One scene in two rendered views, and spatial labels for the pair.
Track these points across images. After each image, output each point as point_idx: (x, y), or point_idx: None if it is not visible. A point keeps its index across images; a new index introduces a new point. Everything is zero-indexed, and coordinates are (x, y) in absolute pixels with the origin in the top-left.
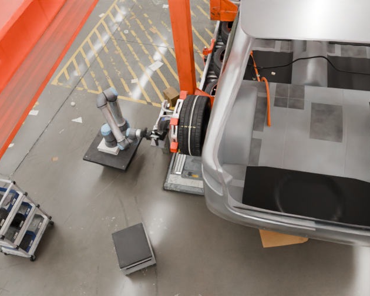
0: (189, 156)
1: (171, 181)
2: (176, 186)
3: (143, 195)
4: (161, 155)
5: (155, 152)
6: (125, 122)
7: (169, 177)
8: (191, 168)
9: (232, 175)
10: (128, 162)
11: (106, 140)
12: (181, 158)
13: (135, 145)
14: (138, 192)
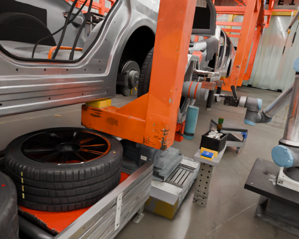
0: (169, 155)
1: (193, 163)
2: (188, 158)
3: (228, 171)
4: (209, 197)
5: (219, 204)
6: (278, 143)
7: (196, 166)
8: (169, 147)
9: None
10: (256, 160)
11: None
12: (178, 179)
13: (252, 172)
14: (234, 174)
